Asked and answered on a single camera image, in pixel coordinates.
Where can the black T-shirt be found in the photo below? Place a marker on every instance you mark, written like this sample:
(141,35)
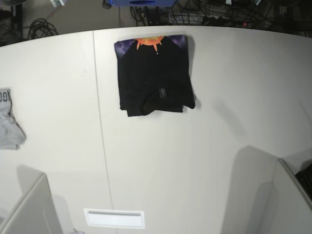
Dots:
(153,75)

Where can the black power strip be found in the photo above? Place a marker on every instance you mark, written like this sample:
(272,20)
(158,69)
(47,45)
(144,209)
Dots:
(223,22)

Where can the white label plate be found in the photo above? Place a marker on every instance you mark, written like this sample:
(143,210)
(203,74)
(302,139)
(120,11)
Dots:
(115,219)

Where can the blue box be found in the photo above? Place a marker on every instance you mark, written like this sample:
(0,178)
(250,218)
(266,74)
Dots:
(148,3)

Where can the grey folded garment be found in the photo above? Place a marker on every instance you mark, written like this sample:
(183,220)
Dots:
(11,135)

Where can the white partition panel left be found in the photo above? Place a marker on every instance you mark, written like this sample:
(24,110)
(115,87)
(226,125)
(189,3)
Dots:
(34,213)

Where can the white partition panel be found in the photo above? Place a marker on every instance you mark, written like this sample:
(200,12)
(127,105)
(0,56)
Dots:
(282,206)
(34,213)

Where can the black keyboard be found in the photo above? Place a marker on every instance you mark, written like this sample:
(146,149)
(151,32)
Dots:
(305,179)

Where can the white partition panel right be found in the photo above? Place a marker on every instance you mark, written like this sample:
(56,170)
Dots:
(282,206)

